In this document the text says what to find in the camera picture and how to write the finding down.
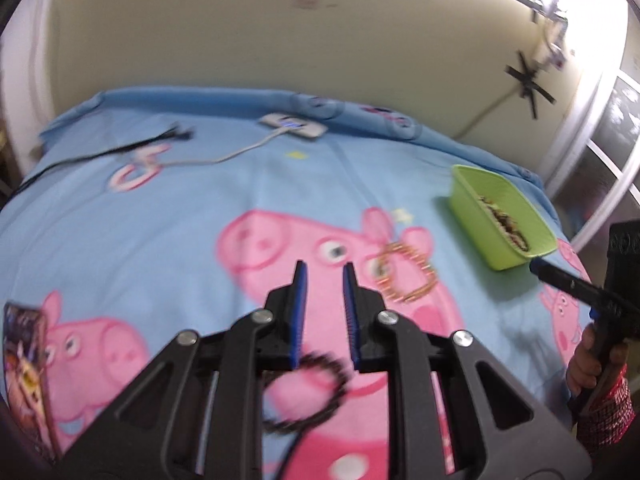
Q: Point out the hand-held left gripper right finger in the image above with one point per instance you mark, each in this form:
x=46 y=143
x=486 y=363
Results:
x=351 y=320

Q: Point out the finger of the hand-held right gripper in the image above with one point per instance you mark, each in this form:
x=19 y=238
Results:
x=560 y=277

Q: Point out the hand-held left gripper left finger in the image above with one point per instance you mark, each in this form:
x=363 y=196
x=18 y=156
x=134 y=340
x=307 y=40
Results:
x=298 y=320

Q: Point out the green plastic basket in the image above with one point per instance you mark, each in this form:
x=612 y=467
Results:
x=465 y=210

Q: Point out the person's right forearm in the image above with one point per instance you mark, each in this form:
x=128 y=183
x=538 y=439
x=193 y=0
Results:
x=607 y=420

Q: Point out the person's right hand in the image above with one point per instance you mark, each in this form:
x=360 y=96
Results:
x=582 y=360

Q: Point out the blue cartoon pig bed sheet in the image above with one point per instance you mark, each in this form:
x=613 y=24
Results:
x=150 y=210

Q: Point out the white power bank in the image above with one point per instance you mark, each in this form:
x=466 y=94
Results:
x=292 y=126

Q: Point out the black tape strips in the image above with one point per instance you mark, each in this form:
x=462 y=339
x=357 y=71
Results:
x=530 y=85

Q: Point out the smartphone with patterned case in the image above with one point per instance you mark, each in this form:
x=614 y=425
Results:
x=27 y=375

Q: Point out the white window frame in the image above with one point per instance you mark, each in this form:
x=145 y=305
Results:
x=580 y=125

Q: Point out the white wall socket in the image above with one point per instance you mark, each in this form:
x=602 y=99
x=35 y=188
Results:
x=550 y=20

